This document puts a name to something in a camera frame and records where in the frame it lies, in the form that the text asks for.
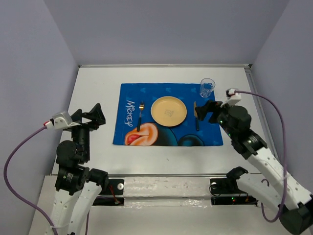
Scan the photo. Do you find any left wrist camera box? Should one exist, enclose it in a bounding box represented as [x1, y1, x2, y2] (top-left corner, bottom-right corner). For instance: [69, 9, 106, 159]
[44, 111, 79, 130]

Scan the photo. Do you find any blue Mickey placemat cloth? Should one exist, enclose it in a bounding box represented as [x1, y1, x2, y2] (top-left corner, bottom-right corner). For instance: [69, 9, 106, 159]
[113, 83, 223, 146]

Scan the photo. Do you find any clear plastic cup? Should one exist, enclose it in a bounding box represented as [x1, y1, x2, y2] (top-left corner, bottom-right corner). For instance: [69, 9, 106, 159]
[200, 78, 216, 98]

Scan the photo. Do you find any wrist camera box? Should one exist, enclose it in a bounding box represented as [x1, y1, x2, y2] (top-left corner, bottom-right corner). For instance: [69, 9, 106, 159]
[221, 88, 242, 107]
[44, 111, 79, 130]

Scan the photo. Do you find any tan round plate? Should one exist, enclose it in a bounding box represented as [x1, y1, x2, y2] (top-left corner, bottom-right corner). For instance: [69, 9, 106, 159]
[151, 96, 187, 127]

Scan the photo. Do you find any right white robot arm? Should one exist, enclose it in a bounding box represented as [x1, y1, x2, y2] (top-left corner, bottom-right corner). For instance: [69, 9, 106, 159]
[195, 100, 313, 235]

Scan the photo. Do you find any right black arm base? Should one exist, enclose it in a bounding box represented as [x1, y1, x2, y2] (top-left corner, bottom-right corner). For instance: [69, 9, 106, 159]
[209, 166, 258, 206]

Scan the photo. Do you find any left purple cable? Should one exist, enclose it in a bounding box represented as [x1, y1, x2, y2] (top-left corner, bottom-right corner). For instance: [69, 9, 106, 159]
[3, 124, 89, 235]

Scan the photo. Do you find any gold fork dark handle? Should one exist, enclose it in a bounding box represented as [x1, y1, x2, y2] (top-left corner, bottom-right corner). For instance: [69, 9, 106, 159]
[136, 101, 144, 132]

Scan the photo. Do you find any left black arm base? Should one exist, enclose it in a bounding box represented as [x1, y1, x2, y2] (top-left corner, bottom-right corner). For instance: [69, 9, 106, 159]
[93, 178, 125, 206]

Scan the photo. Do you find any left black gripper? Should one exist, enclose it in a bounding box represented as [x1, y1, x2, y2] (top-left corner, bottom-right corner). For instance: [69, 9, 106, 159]
[70, 102, 106, 160]

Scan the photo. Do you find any gold knife dark handle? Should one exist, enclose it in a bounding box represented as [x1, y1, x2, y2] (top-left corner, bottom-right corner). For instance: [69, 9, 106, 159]
[193, 101, 200, 131]

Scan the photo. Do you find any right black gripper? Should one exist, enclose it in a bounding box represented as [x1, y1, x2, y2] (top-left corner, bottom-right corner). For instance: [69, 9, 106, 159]
[195, 99, 236, 139]

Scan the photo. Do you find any white taped front panel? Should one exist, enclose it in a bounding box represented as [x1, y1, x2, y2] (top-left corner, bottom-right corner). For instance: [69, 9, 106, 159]
[123, 177, 211, 208]

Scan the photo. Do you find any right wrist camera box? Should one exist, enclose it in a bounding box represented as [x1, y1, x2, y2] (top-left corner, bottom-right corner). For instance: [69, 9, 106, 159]
[221, 88, 242, 107]

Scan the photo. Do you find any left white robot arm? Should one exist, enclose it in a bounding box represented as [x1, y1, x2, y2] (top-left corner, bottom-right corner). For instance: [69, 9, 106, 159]
[44, 103, 109, 235]

